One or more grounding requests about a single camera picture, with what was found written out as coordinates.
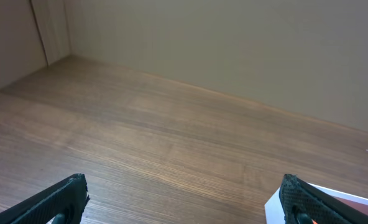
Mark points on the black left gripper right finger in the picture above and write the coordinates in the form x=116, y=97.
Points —
x=302, y=203

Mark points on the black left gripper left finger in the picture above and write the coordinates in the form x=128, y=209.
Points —
x=63, y=202

